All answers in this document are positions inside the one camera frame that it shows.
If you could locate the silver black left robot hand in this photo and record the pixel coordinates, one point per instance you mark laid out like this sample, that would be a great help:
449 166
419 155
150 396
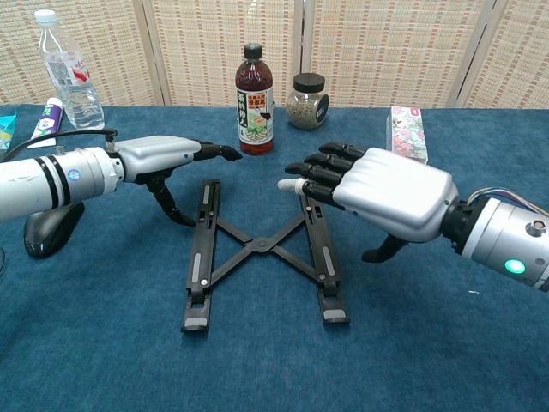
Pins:
154 150

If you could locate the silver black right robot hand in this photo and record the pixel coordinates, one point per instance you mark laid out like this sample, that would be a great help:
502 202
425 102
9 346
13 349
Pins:
394 193

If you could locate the black folding laptop stand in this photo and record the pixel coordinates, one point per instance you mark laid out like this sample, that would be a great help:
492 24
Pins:
261 244

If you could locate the floral paper box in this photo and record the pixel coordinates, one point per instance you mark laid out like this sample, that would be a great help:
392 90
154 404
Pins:
407 133

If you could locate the clear plastic water bottle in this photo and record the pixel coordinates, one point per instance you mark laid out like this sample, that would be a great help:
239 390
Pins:
73 86

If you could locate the white purple toothpaste tube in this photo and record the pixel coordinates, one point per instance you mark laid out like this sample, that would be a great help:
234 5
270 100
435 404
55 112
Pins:
45 122

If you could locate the dark tea drink bottle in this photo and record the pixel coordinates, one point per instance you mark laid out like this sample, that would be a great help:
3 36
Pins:
253 86

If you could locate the bamboo folding screen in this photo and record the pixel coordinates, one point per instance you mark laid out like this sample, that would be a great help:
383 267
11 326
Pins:
214 43

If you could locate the glass jar black lid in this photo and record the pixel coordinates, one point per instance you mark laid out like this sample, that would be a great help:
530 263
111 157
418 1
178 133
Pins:
304 109

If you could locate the black computer mouse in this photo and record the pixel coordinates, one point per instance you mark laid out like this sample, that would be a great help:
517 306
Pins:
47 240

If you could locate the teal snack bag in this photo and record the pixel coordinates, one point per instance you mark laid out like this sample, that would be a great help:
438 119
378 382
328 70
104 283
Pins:
5 133

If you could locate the blue table cloth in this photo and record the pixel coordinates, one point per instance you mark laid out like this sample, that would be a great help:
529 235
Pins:
128 343

